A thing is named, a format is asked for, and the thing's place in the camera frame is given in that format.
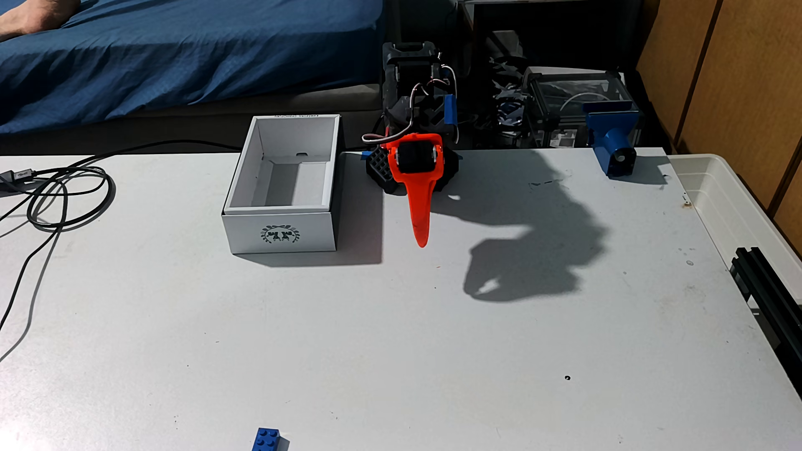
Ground person's foot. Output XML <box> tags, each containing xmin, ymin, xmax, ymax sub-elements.
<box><xmin>0</xmin><ymin>0</ymin><xmax>81</xmax><ymax>42</ymax></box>

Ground clear plastic enclosure box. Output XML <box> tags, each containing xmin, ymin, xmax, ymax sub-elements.
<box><xmin>523</xmin><ymin>66</ymin><xmax>640</xmax><ymax>149</ymax></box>

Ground white plastic bin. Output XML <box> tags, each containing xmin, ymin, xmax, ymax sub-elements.
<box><xmin>667</xmin><ymin>153</ymin><xmax>802</xmax><ymax>303</ymax></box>

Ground black coiled cable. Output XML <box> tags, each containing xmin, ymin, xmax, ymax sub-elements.
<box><xmin>0</xmin><ymin>139</ymin><xmax>243</xmax><ymax>364</ymax></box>

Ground blue printed clamp mount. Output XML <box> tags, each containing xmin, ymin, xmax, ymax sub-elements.
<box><xmin>584</xmin><ymin>103</ymin><xmax>641</xmax><ymax>178</ymax></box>

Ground black aluminium extrusion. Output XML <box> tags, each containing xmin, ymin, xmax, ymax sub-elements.
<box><xmin>730</xmin><ymin>247</ymin><xmax>802</xmax><ymax>397</ymax></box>

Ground black usb connector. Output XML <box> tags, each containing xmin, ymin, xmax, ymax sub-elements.
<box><xmin>0</xmin><ymin>168</ymin><xmax>36</xmax><ymax>193</ymax></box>

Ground white cardboard box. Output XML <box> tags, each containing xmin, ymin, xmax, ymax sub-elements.
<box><xmin>221</xmin><ymin>114</ymin><xmax>342</xmax><ymax>255</ymax></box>

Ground wooden cabinet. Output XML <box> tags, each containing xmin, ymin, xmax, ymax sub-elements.
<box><xmin>636</xmin><ymin>0</ymin><xmax>802</xmax><ymax>254</ymax></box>

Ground blue bed sheet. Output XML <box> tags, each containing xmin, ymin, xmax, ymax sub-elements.
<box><xmin>0</xmin><ymin>0</ymin><xmax>384</xmax><ymax>135</ymax></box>

